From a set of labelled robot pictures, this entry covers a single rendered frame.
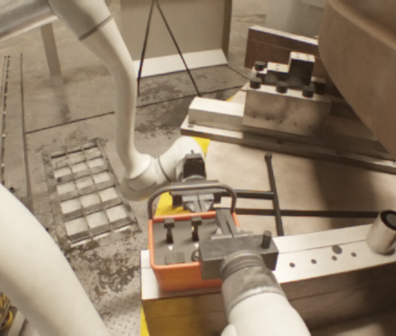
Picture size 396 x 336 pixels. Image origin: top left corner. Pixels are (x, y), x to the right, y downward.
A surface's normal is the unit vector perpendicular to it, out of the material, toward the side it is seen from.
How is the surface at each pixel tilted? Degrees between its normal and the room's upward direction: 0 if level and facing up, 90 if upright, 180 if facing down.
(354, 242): 0
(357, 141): 71
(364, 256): 0
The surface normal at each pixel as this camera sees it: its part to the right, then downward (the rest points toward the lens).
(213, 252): 0.00, -0.89
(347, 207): 0.04, -0.77
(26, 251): 0.83, -0.10
